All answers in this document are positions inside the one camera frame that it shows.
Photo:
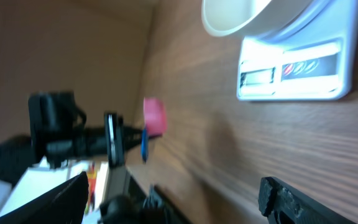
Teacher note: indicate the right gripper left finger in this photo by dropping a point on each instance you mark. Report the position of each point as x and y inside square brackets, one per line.
[65, 203]

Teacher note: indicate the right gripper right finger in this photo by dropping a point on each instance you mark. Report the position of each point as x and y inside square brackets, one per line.
[281, 203]

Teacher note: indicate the pink scoop blue handle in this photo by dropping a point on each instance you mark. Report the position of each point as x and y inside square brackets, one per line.
[155, 121]

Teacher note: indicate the white bowl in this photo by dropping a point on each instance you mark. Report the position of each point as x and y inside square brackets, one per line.
[249, 17]

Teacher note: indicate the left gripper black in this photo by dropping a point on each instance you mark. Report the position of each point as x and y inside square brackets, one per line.
[58, 132]

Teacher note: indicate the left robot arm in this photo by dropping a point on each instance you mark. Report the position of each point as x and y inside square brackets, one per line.
[17, 155]

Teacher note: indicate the white digital kitchen scale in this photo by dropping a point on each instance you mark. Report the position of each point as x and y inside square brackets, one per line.
[313, 63]

